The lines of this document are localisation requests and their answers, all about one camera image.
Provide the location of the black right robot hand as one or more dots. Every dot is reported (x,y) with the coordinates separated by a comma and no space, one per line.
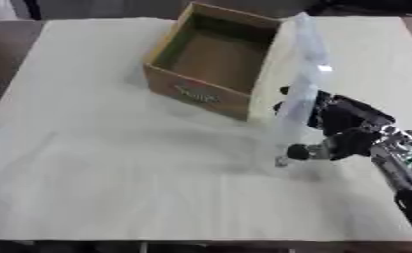
(344,115)

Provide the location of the clear plastic bottle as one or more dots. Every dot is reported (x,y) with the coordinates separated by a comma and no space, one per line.
(304,79)

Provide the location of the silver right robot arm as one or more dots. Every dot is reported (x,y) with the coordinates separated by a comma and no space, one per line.
(405,164)

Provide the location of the tan cardboard box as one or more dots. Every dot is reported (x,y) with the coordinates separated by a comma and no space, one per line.
(212,62)

